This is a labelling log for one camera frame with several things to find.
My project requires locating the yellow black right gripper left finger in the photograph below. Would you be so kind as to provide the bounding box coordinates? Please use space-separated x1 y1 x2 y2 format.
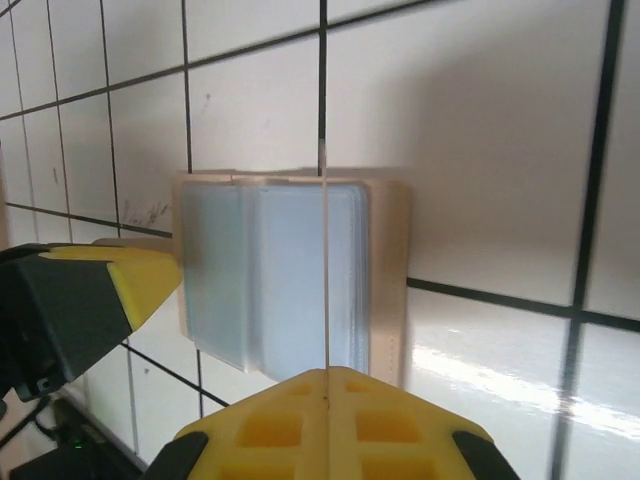
144 367 329 480

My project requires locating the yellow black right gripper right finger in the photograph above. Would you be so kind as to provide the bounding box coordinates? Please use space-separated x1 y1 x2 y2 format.
327 365 522 480

